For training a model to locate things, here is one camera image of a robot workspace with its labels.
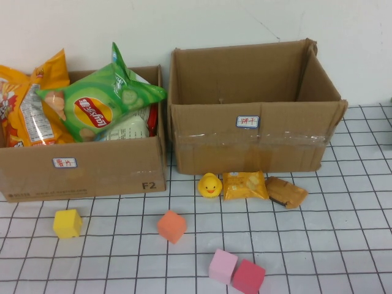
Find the green Lay's chip bag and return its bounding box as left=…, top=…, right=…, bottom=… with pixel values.
left=36, top=42, right=168, bottom=143

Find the red snack bag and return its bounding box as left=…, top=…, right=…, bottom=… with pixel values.
left=146, top=105, right=159, bottom=137

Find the white snack bag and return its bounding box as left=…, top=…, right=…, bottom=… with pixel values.
left=97, top=115, right=151, bottom=141

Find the brown snack packet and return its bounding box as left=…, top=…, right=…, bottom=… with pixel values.
left=264, top=176, right=309, bottom=210

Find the taped cardboard box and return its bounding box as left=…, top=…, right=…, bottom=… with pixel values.
left=167, top=38, right=349, bottom=176

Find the yellow rubber duck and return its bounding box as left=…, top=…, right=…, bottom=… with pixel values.
left=197, top=172, right=223, bottom=198

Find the biscuit label sticker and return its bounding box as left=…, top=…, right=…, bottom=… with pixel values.
left=235, top=115, right=260, bottom=129

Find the yellow biscuit packet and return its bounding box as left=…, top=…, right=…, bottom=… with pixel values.
left=222, top=170, right=270, bottom=202

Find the orange foam cube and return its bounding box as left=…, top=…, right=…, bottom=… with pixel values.
left=157, top=209, right=187, bottom=244

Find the cardboard box with F2 print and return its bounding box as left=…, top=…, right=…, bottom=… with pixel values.
left=0, top=64, right=168, bottom=203

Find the pink foam cube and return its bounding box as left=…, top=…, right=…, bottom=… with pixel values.
left=209, top=248, right=239, bottom=285

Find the chips label sticker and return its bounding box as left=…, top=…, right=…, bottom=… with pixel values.
left=52, top=157, right=78, bottom=169

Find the red foam cube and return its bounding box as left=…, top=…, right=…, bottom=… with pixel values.
left=232, top=258, right=266, bottom=294

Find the yellow foam cube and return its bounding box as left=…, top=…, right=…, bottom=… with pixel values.
left=53, top=209, right=83, bottom=239

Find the orange chip bag silver back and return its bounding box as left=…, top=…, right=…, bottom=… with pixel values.
left=18, top=83, right=76, bottom=146

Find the white black-grid tablecloth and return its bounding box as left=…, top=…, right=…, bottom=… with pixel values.
left=0, top=104, right=392, bottom=294

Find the plain orange chip bag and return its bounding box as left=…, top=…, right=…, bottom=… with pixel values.
left=31, top=48, right=71, bottom=89

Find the orange chip bag chef print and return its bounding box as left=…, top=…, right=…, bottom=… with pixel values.
left=0, top=64, right=34, bottom=148

